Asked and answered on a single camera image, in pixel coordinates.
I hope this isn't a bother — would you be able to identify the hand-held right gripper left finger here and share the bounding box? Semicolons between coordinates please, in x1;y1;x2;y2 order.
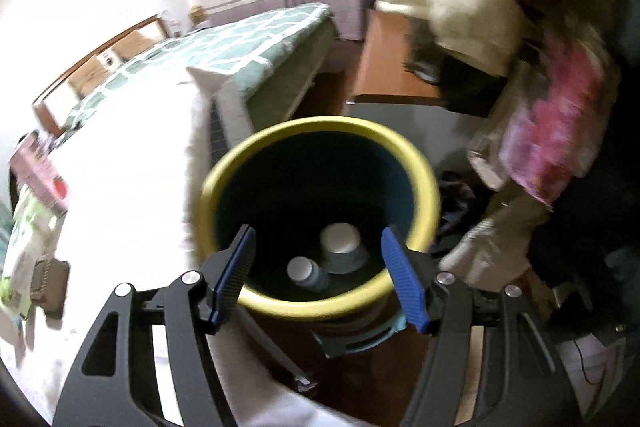
52;224;258;427

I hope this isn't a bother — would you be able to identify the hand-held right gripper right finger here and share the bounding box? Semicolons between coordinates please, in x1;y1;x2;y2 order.
380;226;583;427

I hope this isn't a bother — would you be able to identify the yellow rimmed blue trash bin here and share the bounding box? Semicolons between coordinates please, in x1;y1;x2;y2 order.
196;116;443;360

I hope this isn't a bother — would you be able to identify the small white capped bottle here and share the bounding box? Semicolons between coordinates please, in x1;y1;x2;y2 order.
286;256;332;294

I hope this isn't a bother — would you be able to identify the grey paper cup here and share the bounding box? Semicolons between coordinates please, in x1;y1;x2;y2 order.
319;223;369;276

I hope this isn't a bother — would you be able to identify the grey metal table leg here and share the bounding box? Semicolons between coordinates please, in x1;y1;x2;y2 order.
239;307;318;394

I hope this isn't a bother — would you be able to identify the brown flat object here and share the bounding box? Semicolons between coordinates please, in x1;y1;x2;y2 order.
30;257;70;319

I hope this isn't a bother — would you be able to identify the wooden bed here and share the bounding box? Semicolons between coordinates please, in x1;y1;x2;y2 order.
32;3;347;148

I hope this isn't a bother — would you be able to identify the dark clothes pile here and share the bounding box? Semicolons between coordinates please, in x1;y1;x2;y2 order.
404;21;508;118

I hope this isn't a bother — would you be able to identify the green and white box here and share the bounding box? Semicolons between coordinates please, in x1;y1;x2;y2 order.
0;197;67;321

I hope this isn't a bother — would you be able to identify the wooden desk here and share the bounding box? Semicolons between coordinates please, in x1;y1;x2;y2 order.
353;11;451;108

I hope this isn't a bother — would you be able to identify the pink strawberry milk carton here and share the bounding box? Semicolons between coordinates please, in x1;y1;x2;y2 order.
10;134;71;214

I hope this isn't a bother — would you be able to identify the green plaid bedspread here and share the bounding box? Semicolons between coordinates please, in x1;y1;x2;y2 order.
52;3;333;142

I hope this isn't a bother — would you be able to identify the brown pillow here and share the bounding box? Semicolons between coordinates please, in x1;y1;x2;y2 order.
122;28;165;56
69;62;108;98

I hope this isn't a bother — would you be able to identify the woven tissue box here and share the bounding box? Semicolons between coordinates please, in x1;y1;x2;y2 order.
187;7;211;30

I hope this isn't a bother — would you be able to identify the cream and pink cloth pile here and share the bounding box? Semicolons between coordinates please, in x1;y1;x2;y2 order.
365;0;632;210

